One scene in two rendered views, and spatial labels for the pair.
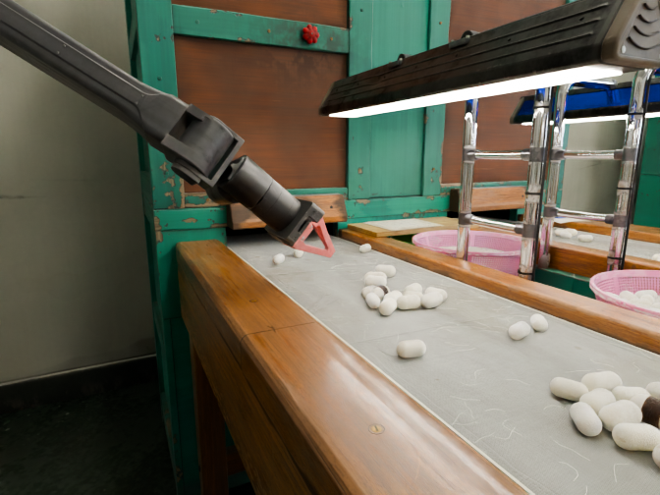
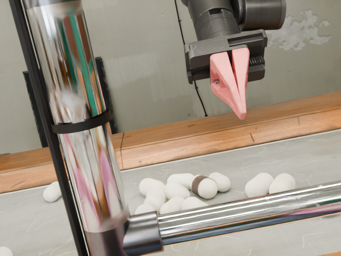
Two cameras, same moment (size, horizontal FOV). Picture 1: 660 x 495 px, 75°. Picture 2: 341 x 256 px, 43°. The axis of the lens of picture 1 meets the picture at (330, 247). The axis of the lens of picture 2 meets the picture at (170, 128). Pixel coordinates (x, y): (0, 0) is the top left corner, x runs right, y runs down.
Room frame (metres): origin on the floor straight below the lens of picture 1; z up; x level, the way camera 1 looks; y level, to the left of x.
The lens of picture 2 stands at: (0.81, -0.48, 0.94)
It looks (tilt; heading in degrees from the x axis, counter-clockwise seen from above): 15 degrees down; 116
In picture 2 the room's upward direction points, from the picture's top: 11 degrees counter-clockwise
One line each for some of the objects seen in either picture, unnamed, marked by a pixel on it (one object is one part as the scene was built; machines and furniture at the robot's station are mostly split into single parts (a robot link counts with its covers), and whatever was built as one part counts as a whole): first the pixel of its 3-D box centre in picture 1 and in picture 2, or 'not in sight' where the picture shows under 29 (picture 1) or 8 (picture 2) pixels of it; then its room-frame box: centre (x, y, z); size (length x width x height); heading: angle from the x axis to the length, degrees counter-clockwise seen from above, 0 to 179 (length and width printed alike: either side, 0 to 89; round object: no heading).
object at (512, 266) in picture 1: (469, 259); not in sight; (0.97, -0.32, 0.72); 0.27 x 0.27 x 0.10
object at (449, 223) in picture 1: (413, 225); not in sight; (1.17, -0.23, 0.77); 0.33 x 0.15 x 0.01; 116
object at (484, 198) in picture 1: (492, 198); not in sight; (1.36, -0.51, 0.83); 0.30 x 0.06 x 0.07; 116
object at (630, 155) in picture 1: (610, 185); not in sight; (0.90, -0.58, 0.90); 0.20 x 0.19 x 0.45; 26
